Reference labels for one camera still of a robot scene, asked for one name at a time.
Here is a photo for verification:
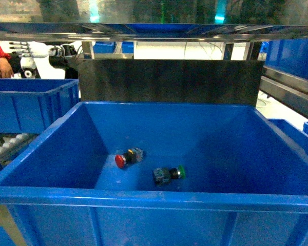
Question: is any red push button switch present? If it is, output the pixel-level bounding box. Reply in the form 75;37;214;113
114;147;144;169

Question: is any green push button switch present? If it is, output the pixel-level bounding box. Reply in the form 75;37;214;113
152;165;186;186

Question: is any blue target shelf bin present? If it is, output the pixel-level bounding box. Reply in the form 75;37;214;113
0;102;308;245

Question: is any neighbouring blue shelf bin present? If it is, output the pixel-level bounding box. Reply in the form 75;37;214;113
0;78;79;134

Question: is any black back panel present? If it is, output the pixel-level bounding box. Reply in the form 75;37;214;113
78;59;263;106

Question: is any upper steel shelf rail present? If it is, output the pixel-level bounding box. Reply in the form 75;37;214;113
0;23;308;43

